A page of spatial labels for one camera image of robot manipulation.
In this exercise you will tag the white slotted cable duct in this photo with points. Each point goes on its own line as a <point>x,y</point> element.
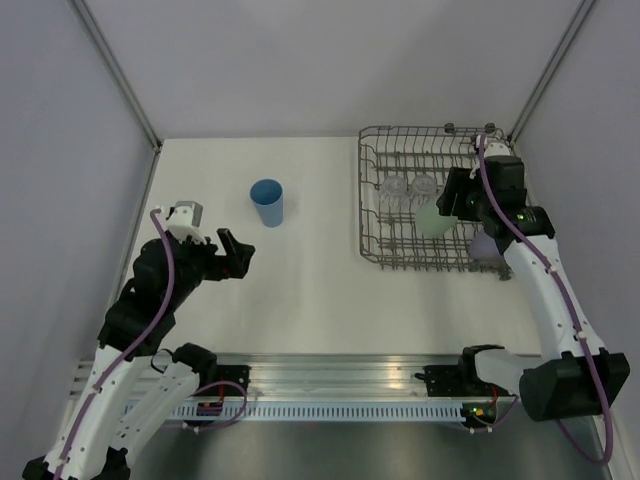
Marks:
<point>421,411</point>

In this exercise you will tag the blue plastic cup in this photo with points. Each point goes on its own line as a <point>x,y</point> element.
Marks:
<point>267,198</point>

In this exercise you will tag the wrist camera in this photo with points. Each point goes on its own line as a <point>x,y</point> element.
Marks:
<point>492,146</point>
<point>183,219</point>

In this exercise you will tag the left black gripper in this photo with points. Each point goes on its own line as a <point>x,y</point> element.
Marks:
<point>234,264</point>

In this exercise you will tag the grey wire dish rack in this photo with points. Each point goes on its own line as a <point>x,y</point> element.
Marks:
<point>402,170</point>

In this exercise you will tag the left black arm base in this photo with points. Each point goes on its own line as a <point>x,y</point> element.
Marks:
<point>238,374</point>

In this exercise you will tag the clear glass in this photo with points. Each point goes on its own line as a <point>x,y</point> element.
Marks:
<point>422,189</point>
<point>392,194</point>

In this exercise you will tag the left aluminium frame post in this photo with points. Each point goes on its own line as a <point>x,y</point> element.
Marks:
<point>89,23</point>

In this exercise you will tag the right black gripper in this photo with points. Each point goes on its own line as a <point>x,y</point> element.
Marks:
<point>458,182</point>

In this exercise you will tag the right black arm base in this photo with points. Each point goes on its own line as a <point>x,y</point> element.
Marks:
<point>445,381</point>

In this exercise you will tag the purple plastic cup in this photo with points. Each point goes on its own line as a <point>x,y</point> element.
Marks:
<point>484,248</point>

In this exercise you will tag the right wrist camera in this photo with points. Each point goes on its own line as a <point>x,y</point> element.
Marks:
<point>492,146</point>

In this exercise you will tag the right aluminium frame post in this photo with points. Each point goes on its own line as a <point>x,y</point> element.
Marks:
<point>577,22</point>

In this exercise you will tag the aluminium mounting rail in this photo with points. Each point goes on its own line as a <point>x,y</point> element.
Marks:
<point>327,378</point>

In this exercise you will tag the aluminium frame post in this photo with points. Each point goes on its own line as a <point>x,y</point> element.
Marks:
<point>577,22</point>
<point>89,23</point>

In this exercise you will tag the green plastic cup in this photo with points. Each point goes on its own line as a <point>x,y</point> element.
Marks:
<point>430,224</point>

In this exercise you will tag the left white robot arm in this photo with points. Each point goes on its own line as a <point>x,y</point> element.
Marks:
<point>103,439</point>

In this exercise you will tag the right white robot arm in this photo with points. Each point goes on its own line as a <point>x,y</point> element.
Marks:
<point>576,375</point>

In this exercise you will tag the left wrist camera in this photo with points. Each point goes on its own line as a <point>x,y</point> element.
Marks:
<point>183,219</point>

